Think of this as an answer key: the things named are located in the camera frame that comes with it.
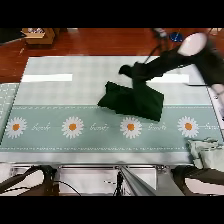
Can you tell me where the black cable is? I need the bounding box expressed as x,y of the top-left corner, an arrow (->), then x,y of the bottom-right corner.
54,180 -> 83,197
143,29 -> 172,64

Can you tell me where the blue round object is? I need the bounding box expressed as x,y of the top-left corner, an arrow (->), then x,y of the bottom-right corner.
168,31 -> 185,43

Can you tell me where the brown cardboard box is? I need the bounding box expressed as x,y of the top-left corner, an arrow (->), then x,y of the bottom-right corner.
20,27 -> 56,46

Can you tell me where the pale green garment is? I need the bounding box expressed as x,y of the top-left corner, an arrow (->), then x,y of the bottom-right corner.
185,137 -> 224,171

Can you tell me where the silver frame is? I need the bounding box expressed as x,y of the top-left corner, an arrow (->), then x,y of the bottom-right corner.
0,161 -> 224,197

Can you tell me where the dark green shirt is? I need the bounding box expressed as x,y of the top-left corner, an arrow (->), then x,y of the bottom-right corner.
97,80 -> 166,123

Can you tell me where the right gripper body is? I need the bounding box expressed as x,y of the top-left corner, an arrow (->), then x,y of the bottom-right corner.
131,61 -> 152,89

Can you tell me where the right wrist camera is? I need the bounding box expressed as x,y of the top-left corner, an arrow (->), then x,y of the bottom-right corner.
118,63 -> 134,77

